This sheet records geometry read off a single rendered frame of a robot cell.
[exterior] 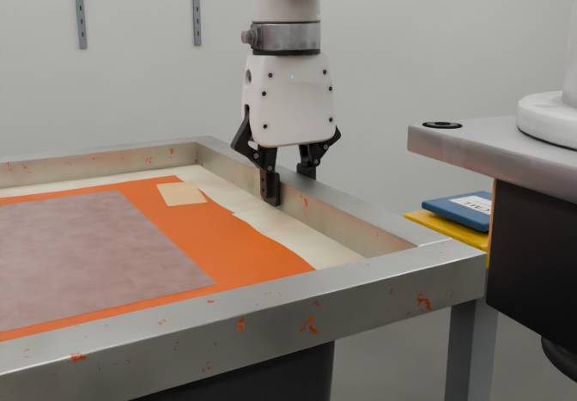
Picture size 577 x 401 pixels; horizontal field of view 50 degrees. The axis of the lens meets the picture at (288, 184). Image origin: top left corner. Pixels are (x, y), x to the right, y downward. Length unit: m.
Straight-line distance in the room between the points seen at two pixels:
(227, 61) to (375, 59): 0.81
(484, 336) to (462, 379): 0.06
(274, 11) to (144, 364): 0.40
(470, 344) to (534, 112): 0.58
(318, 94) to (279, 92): 0.05
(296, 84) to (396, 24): 2.66
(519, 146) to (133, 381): 0.26
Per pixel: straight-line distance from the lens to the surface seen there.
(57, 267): 0.60
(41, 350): 0.39
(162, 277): 0.55
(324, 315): 0.43
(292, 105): 0.68
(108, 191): 0.83
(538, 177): 0.21
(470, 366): 0.80
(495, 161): 0.22
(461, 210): 0.73
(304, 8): 0.67
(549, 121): 0.23
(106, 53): 2.69
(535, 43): 4.05
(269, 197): 0.71
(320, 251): 0.59
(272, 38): 0.67
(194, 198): 0.77
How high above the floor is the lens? 1.18
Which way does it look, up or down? 15 degrees down
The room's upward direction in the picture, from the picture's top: straight up
